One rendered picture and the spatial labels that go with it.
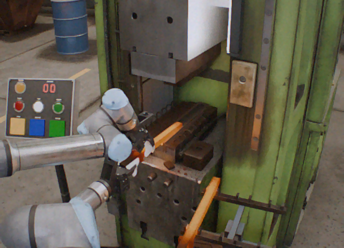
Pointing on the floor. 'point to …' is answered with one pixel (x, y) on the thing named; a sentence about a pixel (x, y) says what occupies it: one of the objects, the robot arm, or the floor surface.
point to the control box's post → (62, 182)
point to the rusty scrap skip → (19, 9)
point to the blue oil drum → (70, 24)
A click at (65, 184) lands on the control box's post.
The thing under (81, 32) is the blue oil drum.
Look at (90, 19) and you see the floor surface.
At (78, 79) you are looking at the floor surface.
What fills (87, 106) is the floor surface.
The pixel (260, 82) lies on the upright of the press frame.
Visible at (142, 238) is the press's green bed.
